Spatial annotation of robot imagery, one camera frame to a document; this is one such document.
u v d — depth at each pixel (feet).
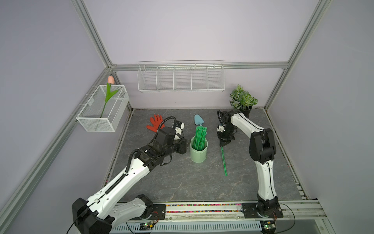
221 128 3.06
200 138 2.71
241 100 2.93
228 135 2.77
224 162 2.92
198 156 2.79
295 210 2.49
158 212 2.42
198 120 3.69
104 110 2.53
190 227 5.17
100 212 1.25
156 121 3.67
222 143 2.86
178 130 2.14
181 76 3.23
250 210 2.42
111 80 2.62
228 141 2.90
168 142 1.79
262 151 1.90
